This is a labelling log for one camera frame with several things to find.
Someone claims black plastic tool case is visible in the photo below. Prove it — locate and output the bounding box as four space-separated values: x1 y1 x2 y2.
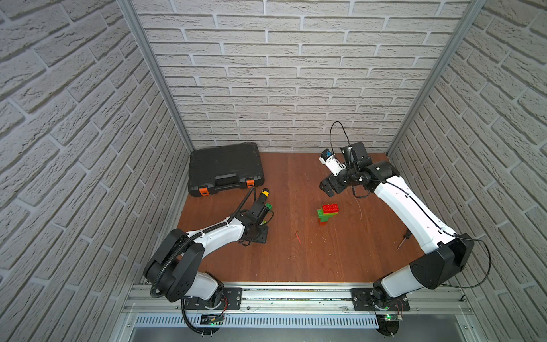
188 142 265 198

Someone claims green 2x4 lego brick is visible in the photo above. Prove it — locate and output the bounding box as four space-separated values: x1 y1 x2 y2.
317 209 332 222

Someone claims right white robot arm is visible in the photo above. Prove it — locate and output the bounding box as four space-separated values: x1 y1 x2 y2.
319 142 474 306

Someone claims black handled screwdriver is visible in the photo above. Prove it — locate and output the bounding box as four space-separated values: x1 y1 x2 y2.
397 230 413 250

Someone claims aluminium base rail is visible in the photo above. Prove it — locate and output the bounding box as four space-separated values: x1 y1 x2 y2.
122 282 473 329

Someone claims red 2x4 lego brick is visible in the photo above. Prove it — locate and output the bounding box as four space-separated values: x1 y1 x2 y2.
321 204 339 213

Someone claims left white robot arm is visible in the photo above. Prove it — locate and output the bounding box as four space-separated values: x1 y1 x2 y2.
143 191 271 309

